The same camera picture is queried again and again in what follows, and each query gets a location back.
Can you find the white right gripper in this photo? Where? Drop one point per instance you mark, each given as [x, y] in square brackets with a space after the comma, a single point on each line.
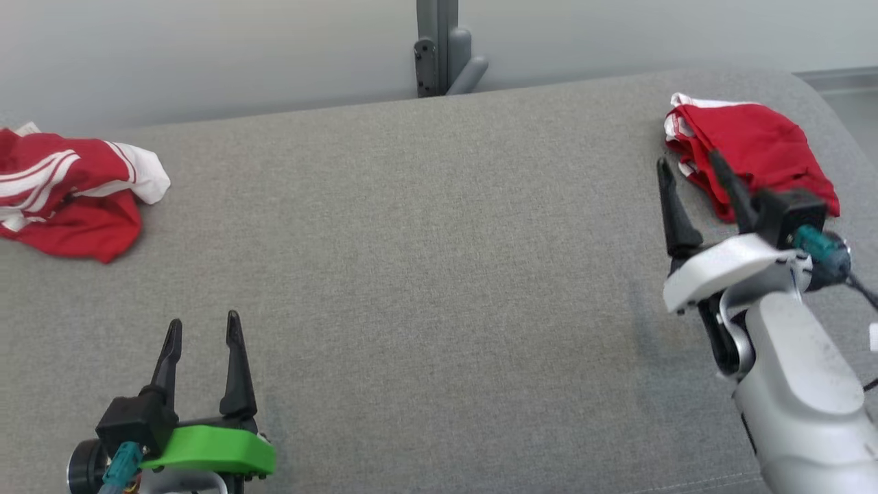
[720, 267]

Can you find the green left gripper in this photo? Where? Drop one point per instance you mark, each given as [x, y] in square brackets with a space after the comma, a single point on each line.
[212, 449]

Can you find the red garment with white hem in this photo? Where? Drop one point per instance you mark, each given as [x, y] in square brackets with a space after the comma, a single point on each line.
[761, 144]

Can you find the red striped jersey number 23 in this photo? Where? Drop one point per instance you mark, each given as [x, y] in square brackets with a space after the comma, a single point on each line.
[68, 199]

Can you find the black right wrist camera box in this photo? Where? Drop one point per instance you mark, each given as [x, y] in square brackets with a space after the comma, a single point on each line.
[789, 213]

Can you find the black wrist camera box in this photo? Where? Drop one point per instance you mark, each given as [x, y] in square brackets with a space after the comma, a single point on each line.
[134, 422]
[789, 213]

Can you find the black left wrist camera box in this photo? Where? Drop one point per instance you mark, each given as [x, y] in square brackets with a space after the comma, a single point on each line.
[134, 422]

